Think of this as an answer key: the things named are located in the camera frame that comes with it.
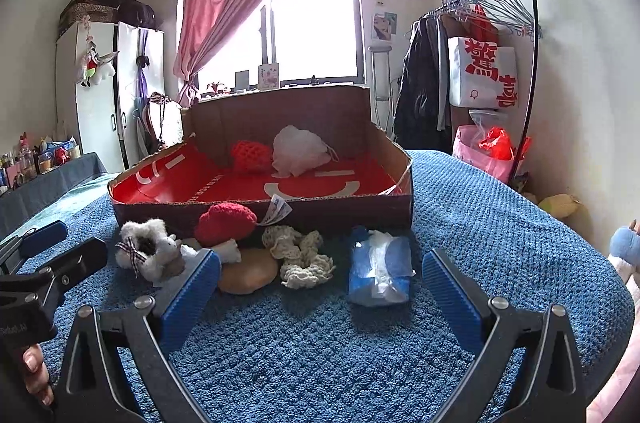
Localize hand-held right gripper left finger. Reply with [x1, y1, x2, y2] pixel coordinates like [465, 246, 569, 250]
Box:
[52, 248, 223, 423]

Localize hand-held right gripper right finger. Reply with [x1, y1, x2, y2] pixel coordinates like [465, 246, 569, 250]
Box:
[421, 248, 588, 423]

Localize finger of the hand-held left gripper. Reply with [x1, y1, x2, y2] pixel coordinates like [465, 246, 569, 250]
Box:
[0, 220, 69, 275]
[36, 236, 109, 301]

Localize white tissue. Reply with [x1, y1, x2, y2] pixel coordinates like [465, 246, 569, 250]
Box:
[212, 239, 242, 265]

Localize tan round pad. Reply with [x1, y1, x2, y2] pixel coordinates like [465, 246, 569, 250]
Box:
[217, 247, 279, 295]

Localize white fuzzy scrunchie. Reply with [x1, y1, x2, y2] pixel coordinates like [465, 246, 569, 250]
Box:
[115, 218, 171, 278]

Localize blue and white tube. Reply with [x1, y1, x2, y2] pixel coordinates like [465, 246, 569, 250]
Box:
[347, 227, 416, 308]

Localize red knit heart with string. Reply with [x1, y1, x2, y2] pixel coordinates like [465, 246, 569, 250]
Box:
[194, 203, 259, 248]

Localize cream crochet scrunchie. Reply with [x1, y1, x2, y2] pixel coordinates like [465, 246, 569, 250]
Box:
[261, 225, 337, 290]

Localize cardboard box with red lining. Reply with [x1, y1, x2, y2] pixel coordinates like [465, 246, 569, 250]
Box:
[109, 85, 415, 238]

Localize yellow soft item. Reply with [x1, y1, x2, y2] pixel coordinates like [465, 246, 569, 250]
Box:
[537, 194, 584, 219]

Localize person's left hand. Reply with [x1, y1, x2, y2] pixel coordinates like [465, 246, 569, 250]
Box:
[22, 343, 55, 406]

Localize dark cloth covered table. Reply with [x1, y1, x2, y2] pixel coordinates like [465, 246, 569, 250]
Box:
[0, 152, 109, 236]

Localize group of bottles and jars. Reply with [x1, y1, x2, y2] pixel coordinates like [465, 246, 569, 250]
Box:
[0, 132, 82, 192]

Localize white paper label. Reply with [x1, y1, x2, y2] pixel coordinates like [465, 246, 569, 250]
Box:
[259, 198, 294, 227]

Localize white wardrobe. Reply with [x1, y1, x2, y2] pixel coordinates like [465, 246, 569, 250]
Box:
[55, 20, 166, 174]

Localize blue knit blanket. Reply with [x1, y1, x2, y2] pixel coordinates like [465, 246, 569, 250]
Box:
[0, 150, 633, 423]

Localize pink plastic bag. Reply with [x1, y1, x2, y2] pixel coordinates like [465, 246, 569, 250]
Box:
[452, 125, 517, 184]

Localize red mesh knit ball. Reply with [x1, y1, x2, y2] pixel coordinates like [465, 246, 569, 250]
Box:
[231, 140, 275, 174]

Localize red plastic bag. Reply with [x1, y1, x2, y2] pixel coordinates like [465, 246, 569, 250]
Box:
[478, 126, 517, 162]

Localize white handbag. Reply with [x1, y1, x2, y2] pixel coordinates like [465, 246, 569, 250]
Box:
[141, 92, 185, 152]

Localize blue plush item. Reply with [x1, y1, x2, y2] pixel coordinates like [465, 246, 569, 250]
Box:
[609, 225, 640, 265]

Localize hanging plush toy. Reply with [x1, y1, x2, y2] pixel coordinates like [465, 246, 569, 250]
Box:
[75, 35, 119, 88]

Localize white mesh bath puff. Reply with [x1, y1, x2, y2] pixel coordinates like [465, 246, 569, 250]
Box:
[271, 125, 340, 178]

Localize purple scarf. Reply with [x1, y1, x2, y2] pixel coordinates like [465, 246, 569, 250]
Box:
[132, 28, 152, 104]

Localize dark jacket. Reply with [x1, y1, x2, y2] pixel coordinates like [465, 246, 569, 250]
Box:
[392, 15, 454, 148]

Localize metal crutches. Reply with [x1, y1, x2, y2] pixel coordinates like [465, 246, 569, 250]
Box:
[367, 45, 397, 130]

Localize white bag with red print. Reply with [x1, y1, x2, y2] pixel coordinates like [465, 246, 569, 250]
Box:
[447, 34, 519, 110]

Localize leopard print bag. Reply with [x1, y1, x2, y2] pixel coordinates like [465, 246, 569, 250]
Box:
[59, 0, 121, 34]

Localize pink printed card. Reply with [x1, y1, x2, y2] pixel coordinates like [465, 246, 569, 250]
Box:
[257, 64, 281, 92]

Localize dark purple bag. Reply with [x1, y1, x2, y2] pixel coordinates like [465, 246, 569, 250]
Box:
[117, 0, 157, 28]

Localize black clothes rack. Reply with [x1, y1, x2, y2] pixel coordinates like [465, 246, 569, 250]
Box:
[492, 0, 544, 184]

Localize red garment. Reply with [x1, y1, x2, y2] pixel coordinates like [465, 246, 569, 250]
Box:
[467, 3, 501, 50]

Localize pink curtain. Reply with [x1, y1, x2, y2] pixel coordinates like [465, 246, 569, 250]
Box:
[172, 0, 318, 108]

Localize window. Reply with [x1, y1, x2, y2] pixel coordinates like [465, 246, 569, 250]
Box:
[260, 0, 366, 86]

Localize wall poster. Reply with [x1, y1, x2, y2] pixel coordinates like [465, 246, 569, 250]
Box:
[371, 12, 399, 42]

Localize row of wire hangers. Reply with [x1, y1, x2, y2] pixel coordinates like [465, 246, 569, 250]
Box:
[440, 0, 543, 42]

